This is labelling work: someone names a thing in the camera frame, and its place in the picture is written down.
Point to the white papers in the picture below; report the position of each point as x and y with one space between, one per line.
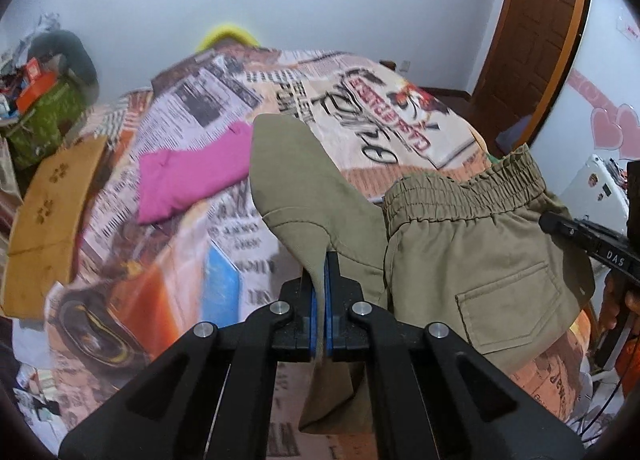
40 390

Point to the person's right hand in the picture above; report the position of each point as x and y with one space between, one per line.
612 300

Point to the yellow foam tube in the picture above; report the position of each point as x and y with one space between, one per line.
225 33

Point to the pink garment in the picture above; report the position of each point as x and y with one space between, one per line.
190 174

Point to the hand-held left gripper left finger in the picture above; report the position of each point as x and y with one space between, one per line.
313 310

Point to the khaki pants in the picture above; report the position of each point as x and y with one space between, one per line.
450 250

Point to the orange box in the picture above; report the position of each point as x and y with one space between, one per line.
35 84

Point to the newspaper print blanket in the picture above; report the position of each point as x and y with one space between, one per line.
165 260

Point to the green bag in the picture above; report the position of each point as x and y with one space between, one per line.
42 124

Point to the grey neck pillow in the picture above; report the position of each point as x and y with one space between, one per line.
75 54

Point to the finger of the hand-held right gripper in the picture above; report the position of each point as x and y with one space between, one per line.
595 245

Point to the pink heart wall sticker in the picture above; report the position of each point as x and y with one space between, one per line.
607 127

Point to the wooden lap board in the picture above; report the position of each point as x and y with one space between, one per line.
47 220

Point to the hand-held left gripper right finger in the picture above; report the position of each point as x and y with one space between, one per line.
330 310

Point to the white wall outlet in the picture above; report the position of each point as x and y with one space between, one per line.
405 65

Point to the brown wooden door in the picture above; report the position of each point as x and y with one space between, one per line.
532 39

